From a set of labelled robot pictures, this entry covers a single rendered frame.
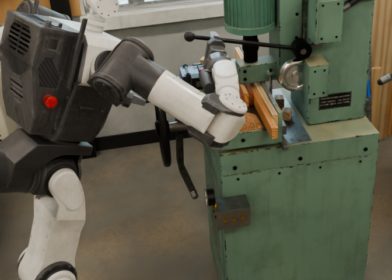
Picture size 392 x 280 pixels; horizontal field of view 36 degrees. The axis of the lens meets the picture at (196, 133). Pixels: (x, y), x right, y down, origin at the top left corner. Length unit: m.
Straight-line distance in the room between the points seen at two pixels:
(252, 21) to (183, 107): 0.65
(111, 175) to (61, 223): 1.68
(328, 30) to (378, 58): 1.52
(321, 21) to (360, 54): 0.26
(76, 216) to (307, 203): 0.89
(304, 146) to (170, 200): 1.25
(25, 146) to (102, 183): 1.76
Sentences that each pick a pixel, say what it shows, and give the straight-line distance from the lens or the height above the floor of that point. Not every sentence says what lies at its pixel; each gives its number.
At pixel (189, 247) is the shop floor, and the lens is 2.90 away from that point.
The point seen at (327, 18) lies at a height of 1.24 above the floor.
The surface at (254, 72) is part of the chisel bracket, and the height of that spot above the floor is 1.01.
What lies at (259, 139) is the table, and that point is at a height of 0.86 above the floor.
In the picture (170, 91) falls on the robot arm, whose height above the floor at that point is 1.27.
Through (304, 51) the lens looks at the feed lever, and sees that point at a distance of 2.02.
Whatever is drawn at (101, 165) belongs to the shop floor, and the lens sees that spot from 3.57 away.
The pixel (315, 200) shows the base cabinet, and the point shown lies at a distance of 2.28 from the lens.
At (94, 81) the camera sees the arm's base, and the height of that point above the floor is 1.30.
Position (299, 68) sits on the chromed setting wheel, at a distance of 2.07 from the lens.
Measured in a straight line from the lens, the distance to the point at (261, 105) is 2.06.
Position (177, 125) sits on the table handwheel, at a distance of 2.21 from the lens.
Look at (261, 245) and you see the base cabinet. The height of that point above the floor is 0.37.
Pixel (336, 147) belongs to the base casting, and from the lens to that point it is 2.17.
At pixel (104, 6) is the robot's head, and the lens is 1.64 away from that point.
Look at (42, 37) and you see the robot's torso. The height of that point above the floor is 1.40.
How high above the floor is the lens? 1.91
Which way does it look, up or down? 31 degrees down
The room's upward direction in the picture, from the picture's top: 4 degrees counter-clockwise
